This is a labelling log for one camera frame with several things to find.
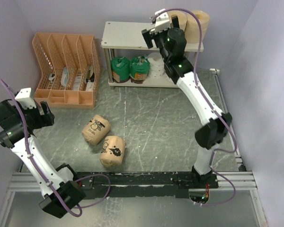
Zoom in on orange plastic file organizer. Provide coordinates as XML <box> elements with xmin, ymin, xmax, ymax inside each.
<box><xmin>32</xmin><ymin>33</ymin><xmax>101</xmax><ymax>109</ymax></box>

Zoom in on white dotted paper roll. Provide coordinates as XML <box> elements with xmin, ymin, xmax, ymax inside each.
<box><xmin>147</xmin><ymin>52</ymin><xmax>165</xmax><ymax>78</ymax></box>

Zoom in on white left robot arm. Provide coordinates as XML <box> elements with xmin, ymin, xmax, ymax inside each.
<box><xmin>0</xmin><ymin>99</ymin><xmax>86</xmax><ymax>218</ymax></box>

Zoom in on papers in organizer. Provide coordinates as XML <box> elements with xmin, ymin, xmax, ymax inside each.
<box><xmin>48</xmin><ymin>65</ymin><xmax>96</xmax><ymax>92</ymax></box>

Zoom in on plain brown paper roll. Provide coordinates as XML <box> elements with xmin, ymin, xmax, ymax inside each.
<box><xmin>185</xmin><ymin>10</ymin><xmax>210</xmax><ymax>44</ymax></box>
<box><xmin>168</xmin><ymin>11</ymin><xmax>187</xmax><ymax>31</ymax></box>

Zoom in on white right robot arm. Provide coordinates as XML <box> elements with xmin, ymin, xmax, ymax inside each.
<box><xmin>142</xmin><ymin>13</ymin><xmax>232</xmax><ymax>188</ymax></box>

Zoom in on kraft wrapped toilet paper roll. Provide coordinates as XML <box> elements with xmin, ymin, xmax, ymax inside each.
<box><xmin>100</xmin><ymin>136</ymin><xmax>126</xmax><ymax>167</ymax></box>
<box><xmin>81</xmin><ymin>114</ymin><xmax>111</xmax><ymax>145</ymax></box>

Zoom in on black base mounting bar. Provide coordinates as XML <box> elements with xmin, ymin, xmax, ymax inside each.
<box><xmin>77</xmin><ymin>171</ymin><xmax>218</xmax><ymax>199</ymax></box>

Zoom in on white two-tier shelf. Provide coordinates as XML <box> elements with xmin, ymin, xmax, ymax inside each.
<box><xmin>100</xmin><ymin>21</ymin><xmax>204</xmax><ymax>90</ymax></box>

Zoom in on green brown roll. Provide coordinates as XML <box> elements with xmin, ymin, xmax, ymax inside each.
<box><xmin>110</xmin><ymin>57</ymin><xmax>130</xmax><ymax>83</ymax></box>
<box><xmin>130</xmin><ymin>56</ymin><xmax>150</xmax><ymax>84</ymax></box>

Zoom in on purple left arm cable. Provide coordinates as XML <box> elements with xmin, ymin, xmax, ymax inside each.
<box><xmin>0</xmin><ymin>78</ymin><xmax>112</xmax><ymax>217</ymax></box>

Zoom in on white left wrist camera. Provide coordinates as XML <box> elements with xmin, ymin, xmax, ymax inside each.
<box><xmin>15</xmin><ymin>87</ymin><xmax>36</xmax><ymax>110</ymax></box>

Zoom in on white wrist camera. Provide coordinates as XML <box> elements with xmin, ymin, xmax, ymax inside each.
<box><xmin>154</xmin><ymin>11</ymin><xmax>170</xmax><ymax>33</ymax></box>
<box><xmin>15</xmin><ymin>87</ymin><xmax>36</xmax><ymax>110</ymax></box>

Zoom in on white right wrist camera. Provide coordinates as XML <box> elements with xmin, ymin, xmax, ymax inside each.
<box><xmin>154</xmin><ymin>11</ymin><xmax>170</xmax><ymax>33</ymax></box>

